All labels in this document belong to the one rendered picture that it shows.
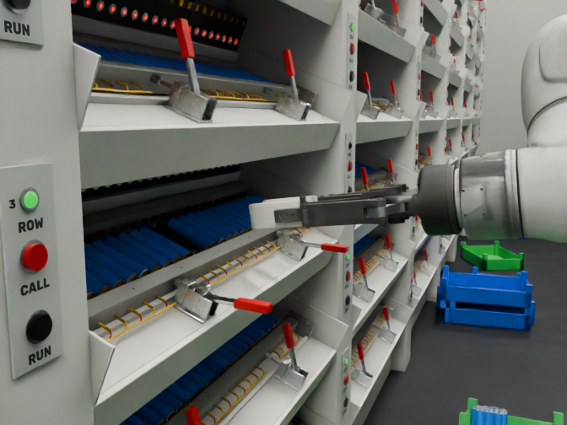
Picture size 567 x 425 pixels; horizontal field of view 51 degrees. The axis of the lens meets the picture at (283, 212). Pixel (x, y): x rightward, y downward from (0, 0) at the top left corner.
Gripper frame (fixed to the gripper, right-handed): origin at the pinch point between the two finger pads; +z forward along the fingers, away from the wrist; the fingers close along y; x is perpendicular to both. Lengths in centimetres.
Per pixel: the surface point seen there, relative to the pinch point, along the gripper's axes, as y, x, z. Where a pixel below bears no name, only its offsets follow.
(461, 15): -237, -61, 0
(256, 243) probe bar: -4.5, 4.2, 6.3
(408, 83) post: -97, -21, 2
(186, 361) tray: 19.4, 11.0, 3.0
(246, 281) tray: 3.5, 7.4, 4.2
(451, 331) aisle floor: -136, 60, 3
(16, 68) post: 38.2, -13.4, -1.8
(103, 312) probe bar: 26.6, 4.1, 5.3
